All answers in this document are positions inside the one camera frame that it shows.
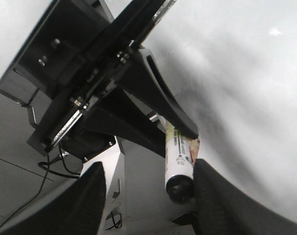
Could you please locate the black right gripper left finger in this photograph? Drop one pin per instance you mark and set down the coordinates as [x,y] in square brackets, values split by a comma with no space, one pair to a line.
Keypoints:
[76,211]

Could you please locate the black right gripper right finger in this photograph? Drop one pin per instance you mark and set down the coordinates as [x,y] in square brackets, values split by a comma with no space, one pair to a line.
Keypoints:
[225,210]

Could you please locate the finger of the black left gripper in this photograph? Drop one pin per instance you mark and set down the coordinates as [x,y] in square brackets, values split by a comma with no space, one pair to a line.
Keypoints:
[141,77]

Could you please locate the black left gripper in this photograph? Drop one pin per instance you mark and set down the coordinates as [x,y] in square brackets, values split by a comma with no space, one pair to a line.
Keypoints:
[65,76]

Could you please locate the white whiteboard with aluminium frame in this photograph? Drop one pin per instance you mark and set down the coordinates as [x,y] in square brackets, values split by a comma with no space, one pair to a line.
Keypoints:
[231,64]

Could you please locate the white whiteboard marker pen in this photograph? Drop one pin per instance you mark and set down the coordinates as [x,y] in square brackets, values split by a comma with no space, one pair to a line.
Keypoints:
[180,155]

